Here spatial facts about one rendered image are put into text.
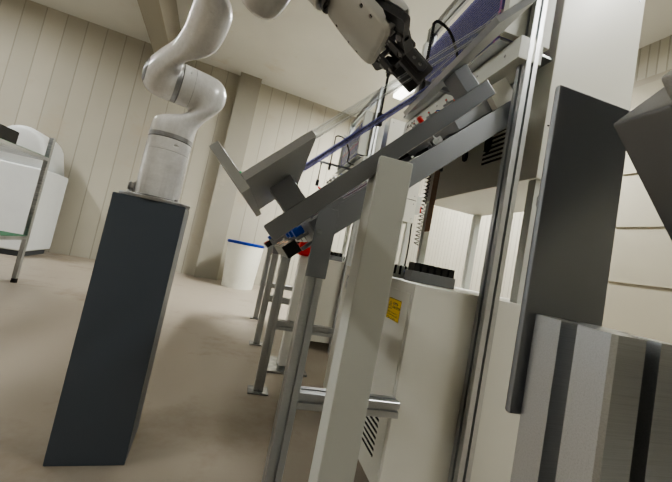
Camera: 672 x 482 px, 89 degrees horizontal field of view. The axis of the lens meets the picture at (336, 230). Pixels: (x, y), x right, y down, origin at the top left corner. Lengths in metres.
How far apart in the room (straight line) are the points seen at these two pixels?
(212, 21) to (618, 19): 1.28
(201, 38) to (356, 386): 0.92
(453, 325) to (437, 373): 0.14
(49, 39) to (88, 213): 2.20
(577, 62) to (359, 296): 1.10
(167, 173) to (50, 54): 4.95
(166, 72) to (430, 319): 0.99
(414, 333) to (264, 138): 4.74
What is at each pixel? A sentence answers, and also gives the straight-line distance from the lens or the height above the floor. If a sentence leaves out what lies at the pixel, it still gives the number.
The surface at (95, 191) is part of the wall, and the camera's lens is 5.43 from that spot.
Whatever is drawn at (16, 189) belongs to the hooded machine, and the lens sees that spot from 4.84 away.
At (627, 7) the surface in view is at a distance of 1.66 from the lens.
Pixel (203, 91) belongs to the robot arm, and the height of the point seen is 1.05.
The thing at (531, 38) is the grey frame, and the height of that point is 1.38.
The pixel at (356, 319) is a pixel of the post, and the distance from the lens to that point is 0.57.
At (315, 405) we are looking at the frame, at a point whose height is 0.29.
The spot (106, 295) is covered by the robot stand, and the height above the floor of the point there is 0.43.
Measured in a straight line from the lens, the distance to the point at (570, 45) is 1.43.
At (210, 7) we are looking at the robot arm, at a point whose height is 1.19.
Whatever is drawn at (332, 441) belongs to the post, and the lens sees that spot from 0.63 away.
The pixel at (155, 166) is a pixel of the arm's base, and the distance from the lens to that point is 1.10.
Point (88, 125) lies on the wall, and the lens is 5.60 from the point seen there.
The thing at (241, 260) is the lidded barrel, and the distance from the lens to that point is 4.52.
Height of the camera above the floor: 0.65
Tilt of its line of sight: 4 degrees up
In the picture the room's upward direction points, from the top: 11 degrees clockwise
